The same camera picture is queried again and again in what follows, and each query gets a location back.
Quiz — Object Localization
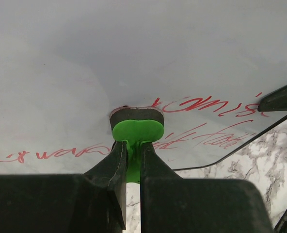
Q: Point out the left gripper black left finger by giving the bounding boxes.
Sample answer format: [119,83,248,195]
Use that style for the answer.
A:
[0,142,127,233]

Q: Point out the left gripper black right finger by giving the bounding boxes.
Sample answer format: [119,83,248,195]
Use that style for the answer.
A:
[140,143,273,233]

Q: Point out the finger of the black triangular right gripper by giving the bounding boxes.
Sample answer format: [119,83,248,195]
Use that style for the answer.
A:
[257,85,287,112]

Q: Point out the green round eraser pad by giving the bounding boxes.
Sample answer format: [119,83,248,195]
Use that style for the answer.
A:
[109,106,164,183]

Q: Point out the white whiteboard with red writing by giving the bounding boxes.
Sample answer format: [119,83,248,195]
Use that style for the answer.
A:
[0,0,287,174]

